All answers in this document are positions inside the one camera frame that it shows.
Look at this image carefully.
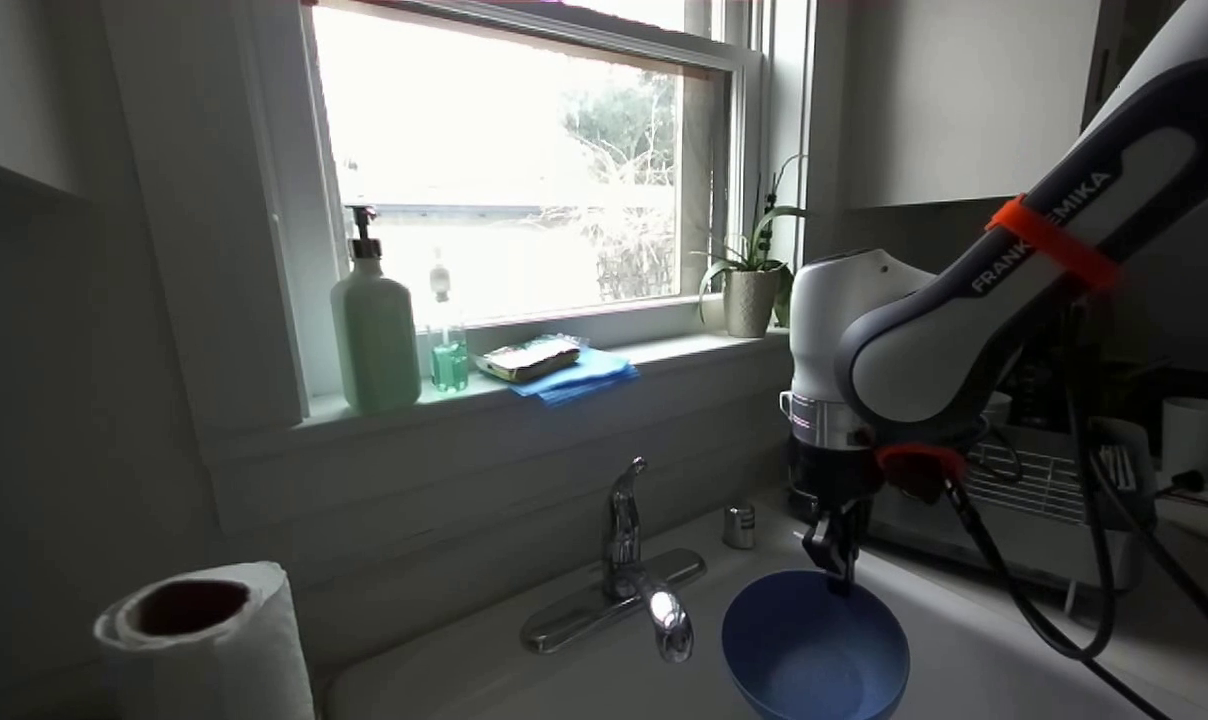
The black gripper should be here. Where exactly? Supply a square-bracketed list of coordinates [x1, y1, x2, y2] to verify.
[788, 437, 889, 584]

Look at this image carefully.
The blue bowl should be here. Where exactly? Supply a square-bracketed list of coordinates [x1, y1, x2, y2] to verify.
[721, 568, 912, 720]

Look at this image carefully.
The chrome sink faucet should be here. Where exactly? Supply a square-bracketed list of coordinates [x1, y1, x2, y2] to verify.
[522, 450, 707, 669]

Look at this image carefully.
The chrome sink hole cap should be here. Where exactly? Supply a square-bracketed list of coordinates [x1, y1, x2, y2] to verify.
[721, 499, 762, 556]

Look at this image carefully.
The white kitchen sink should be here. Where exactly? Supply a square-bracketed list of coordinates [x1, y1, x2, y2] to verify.
[322, 512, 1208, 720]

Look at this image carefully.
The dish sponge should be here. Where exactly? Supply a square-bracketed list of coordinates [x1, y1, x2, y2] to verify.
[477, 333, 589, 388]

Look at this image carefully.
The potted green plant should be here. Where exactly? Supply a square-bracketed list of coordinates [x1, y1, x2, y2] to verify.
[695, 156, 816, 340]

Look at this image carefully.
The blue cloth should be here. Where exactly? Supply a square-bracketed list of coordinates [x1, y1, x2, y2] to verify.
[508, 348, 646, 403]

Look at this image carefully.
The white mug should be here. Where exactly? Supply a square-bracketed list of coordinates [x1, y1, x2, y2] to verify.
[1158, 393, 1208, 488]

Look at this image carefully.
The small green glass bottle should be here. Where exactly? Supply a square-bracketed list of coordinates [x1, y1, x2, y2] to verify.
[420, 263, 477, 401]

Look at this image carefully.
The green soap pump bottle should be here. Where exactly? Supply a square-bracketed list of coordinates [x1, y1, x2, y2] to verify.
[332, 201, 426, 414]

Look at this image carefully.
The white framed window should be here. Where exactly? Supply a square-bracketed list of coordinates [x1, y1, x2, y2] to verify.
[238, 0, 821, 432]

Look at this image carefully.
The white paper towel roll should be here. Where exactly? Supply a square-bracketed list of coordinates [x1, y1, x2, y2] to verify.
[92, 556, 322, 720]

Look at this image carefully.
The black wrist camera red mount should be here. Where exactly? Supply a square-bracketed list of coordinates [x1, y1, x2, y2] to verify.
[872, 440, 977, 506]

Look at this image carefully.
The grey wire dish rack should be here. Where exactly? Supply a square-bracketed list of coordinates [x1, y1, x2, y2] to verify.
[880, 406, 1161, 598]

